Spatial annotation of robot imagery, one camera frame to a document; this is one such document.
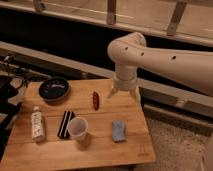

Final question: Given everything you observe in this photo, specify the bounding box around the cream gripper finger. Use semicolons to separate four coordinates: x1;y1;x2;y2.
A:
132;87;140;101
107;87;118;98

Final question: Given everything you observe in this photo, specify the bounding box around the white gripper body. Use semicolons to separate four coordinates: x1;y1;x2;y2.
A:
113;65;137;91

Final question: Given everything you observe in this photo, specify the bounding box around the red pepper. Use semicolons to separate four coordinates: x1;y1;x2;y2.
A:
93;91;100;110

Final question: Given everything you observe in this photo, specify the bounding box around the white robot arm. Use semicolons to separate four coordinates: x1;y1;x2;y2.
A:
107;32;213;98

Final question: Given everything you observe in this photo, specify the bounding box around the blue sponge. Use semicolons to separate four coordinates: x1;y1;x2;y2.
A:
112;120;126;142

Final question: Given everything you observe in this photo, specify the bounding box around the dark round bowl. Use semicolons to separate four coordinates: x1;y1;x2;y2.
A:
38;77;69;101

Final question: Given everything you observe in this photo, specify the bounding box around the wooden cutting board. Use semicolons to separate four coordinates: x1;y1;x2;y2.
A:
0;79;156;171

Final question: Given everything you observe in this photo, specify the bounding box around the black white striped block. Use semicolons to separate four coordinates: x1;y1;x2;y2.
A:
57;111;75;139

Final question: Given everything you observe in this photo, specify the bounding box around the white plastic bottle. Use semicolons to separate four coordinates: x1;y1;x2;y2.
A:
31;106;45;142

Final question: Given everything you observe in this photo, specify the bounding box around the black cables and equipment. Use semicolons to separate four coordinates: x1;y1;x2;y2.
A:
0;53;29;161

